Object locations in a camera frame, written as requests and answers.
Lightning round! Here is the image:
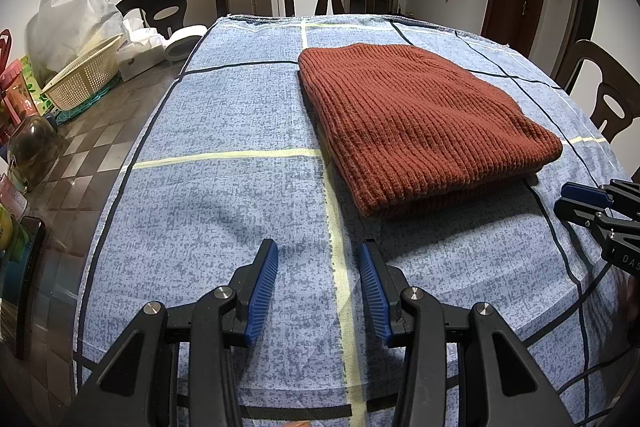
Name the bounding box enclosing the black phone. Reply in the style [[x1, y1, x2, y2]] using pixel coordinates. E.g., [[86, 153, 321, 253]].
[[15, 216, 47, 360]]

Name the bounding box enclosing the grey framed doorway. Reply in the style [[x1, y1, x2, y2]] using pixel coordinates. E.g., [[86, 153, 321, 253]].
[[550, 0, 602, 80]]

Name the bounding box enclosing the glass jar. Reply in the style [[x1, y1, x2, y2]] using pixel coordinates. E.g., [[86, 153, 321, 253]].
[[7, 114, 63, 192]]

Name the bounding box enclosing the cream plastic basket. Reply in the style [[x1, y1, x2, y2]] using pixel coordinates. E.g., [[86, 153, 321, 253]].
[[41, 33, 124, 110]]

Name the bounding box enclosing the white plastic bag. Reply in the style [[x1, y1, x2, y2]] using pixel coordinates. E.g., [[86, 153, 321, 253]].
[[27, 0, 126, 82]]

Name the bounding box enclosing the white tissue box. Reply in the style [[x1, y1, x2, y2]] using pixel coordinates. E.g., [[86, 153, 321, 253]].
[[116, 18, 168, 82]]

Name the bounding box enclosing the white tape roll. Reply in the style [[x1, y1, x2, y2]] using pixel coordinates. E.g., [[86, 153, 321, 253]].
[[164, 25, 208, 62]]

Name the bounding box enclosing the black cable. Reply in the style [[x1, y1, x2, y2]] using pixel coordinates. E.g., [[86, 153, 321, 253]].
[[552, 359, 628, 393]]

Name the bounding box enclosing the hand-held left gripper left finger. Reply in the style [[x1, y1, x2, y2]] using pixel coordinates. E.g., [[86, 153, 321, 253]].
[[75, 238, 279, 427]]

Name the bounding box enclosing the blue checked blanket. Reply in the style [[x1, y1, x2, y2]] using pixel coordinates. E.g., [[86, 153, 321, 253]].
[[74, 13, 633, 427]]

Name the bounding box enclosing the yellow green bottle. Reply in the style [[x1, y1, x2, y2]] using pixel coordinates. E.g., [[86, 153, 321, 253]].
[[0, 207, 18, 253]]

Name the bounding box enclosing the rust red knit sweater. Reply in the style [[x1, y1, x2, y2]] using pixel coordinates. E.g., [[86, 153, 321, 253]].
[[298, 43, 564, 220]]

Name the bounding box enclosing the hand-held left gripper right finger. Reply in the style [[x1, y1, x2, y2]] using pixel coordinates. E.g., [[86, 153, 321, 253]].
[[359, 239, 571, 427]]

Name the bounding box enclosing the red snack packet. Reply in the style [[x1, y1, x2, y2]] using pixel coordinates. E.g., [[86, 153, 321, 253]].
[[0, 57, 40, 118]]

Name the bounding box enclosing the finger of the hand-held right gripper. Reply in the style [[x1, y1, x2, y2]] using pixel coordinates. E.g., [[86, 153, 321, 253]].
[[553, 198, 640, 240], [560, 179, 640, 220]]

